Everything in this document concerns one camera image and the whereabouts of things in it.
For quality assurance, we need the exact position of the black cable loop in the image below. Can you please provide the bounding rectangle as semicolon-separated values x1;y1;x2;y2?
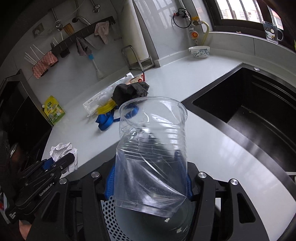
172;7;192;29

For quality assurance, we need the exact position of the person's left hand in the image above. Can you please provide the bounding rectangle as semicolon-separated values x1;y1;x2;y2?
19;220;32;240

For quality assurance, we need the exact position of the clear plastic cup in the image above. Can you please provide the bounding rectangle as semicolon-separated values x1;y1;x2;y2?
114;96;188;217

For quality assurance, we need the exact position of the pink hanging cloth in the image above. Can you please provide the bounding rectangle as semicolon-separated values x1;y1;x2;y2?
94;21;109;45

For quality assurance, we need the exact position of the white chopsticks bundle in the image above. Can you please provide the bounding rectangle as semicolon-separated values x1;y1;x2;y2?
23;44;45;65

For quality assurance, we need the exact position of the white patterned bowl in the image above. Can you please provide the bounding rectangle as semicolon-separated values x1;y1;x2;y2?
188;46;210;59

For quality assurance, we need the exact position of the red white snack packet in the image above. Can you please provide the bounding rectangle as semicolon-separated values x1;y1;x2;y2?
127;73;145;84

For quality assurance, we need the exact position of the yellow green seasoning pouch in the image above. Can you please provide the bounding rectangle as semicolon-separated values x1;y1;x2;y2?
42;95;65;125

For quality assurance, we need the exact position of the blue strap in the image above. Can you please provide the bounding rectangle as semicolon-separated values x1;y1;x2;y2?
95;104;140;131

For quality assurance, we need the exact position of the clear plastic packaging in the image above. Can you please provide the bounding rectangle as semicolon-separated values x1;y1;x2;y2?
83;72;134;116

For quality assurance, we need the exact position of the white paper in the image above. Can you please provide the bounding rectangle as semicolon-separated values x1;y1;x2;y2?
49;142;79;174

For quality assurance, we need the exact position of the black kitchen sink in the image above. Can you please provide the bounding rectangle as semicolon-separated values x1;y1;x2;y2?
183;64;295;195

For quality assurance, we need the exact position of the grey hanging rag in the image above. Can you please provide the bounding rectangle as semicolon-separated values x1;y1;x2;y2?
76;37;92;56

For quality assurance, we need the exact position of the white bottle brush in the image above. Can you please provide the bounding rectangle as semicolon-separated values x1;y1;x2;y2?
88;54;104;79

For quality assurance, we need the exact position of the black wall rail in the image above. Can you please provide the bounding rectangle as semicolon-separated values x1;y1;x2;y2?
51;16;116;57

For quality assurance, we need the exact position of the window frame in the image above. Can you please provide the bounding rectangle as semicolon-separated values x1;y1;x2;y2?
203;1;295;51

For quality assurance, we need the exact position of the grey perforated trash bin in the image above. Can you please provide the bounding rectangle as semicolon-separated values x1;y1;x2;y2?
101;197;195;240

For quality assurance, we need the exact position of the gas valve with hose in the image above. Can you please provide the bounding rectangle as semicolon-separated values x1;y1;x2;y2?
189;16;210;46

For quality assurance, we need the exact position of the pink wavy sponge cloth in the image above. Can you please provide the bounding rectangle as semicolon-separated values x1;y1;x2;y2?
32;51;58;79

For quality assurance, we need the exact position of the black crumpled cloth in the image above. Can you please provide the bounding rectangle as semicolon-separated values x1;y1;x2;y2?
111;82;149;106

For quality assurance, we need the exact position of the glass mug on sill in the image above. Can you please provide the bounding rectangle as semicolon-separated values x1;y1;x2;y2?
262;21;284;44

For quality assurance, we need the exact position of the yellow plastic piece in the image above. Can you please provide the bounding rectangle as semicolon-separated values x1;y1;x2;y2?
96;99;116;115

